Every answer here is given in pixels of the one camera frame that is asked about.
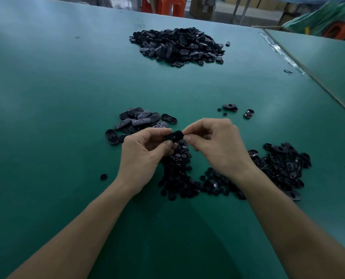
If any person's left hand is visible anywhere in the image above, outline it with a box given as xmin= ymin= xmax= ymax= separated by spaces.
xmin=116 ymin=127 xmax=175 ymax=196

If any person's right hand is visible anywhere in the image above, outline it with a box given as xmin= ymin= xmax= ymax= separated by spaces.
xmin=183 ymin=118 xmax=259 ymax=185

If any pile of small black buttons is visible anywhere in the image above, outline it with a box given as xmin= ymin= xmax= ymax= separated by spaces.
xmin=158 ymin=142 xmax=248 ymax=201

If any pile of black oval shells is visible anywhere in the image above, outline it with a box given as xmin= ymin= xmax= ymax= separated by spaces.
xmin=222 ymin=103 xmax=312 ymax=201

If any person's left forearm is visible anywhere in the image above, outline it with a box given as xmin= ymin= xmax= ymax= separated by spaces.
xmin=9 ymin=178 xmax=135 ymax=279

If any person's right forearm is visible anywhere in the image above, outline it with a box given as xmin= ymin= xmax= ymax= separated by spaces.
xmin=241 ymin=167 xmax=345 ymax=279

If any small open cardboard box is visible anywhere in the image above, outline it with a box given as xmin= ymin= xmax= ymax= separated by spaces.
xmin=189 ymin=0 xmax=216 ymax=20

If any red plastic stool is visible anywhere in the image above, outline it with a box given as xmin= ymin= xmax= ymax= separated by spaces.
xmin=157 ymin=0 xmax=186 ymax=17
xmin=140 ymin=0 xmax=155 ymax=13
xmin=323 ymin=20 xmax=345 ymax=41

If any green striped bag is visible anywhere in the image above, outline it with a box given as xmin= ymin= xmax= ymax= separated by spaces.
xmin=282 ymin=0 xmax=345 ymax=34

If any grey floor fan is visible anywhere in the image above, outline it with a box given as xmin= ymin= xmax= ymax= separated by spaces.
xmin=82 ymin=0 xmax=112 ymax=8

